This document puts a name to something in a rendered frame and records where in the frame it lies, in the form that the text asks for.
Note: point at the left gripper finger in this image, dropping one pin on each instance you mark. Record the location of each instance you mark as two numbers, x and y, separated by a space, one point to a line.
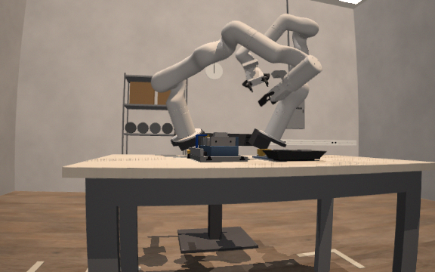
266 78
247 85

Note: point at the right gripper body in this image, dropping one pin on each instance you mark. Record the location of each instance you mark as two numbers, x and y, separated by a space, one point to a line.
280 92

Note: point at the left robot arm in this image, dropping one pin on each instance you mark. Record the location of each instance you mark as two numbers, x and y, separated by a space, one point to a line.
302 29

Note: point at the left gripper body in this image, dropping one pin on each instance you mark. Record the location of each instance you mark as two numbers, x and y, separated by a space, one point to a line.
254 75

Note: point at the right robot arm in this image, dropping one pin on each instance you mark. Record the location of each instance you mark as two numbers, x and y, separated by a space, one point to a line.
235 32

